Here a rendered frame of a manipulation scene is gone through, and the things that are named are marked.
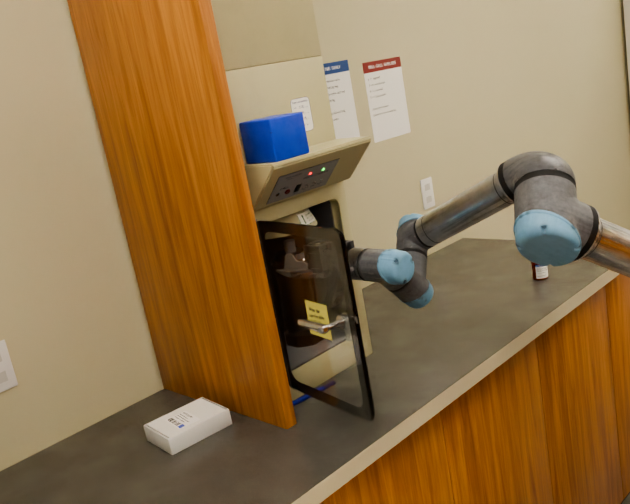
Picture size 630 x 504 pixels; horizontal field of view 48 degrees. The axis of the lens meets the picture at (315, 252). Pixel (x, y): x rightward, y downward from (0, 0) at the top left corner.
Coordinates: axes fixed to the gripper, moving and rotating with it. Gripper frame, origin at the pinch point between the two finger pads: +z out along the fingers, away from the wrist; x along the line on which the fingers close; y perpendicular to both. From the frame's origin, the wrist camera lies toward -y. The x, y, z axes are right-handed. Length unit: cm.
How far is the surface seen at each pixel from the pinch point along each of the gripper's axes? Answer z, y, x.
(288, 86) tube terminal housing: -9.1, 43.9, -0.3
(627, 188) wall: 35, -48, -285
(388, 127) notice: 34, 23, -85
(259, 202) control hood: -13.5, 21.3, 18.4
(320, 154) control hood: -20.4, 28.6, 4.6
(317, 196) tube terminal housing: -9.1, 17.4, -3.1
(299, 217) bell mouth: -6.6, 13.4, 1.6
